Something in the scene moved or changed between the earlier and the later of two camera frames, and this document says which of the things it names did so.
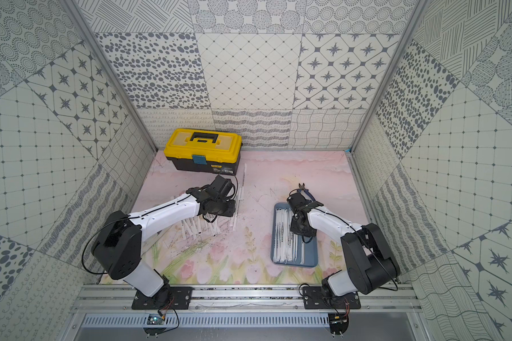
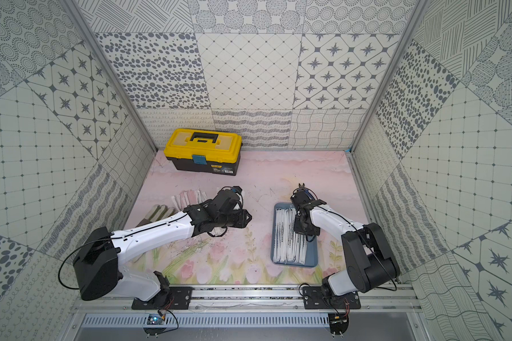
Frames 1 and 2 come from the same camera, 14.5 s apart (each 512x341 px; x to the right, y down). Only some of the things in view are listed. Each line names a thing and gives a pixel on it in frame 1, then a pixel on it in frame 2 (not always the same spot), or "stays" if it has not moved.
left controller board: x=155 y=319 stays
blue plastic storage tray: x=289 y=249 stays
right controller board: x=338 y=322 stays
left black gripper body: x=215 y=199 to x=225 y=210
